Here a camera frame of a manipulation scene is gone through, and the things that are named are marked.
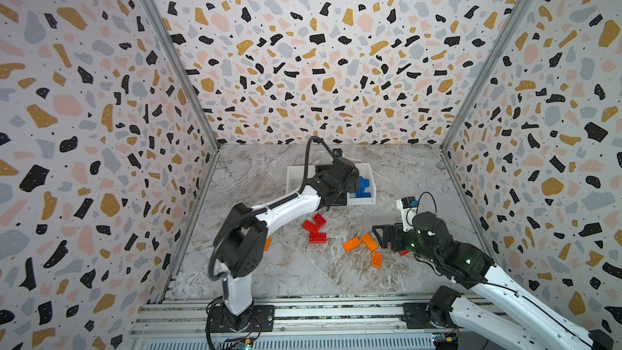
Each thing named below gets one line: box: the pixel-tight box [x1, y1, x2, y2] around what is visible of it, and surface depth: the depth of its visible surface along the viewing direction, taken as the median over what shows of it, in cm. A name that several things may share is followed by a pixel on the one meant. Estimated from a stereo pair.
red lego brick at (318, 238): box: [309, 232, 329, 244], surface depth 92 cm
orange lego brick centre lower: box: [370, 251, 384, 269], surface depth 87 cm
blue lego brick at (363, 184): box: [358, 175, 371, 193], surface depth 105 cm
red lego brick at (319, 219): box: [312, 213, 327, 227], surface depth 97 cm
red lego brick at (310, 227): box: [302, 219, 320, 234], surface depth 94 cm
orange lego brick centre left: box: [341, 236, 362, 252], surface depth 92 cm
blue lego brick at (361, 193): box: [355, 186, 372, 198], surface depth 103 cm
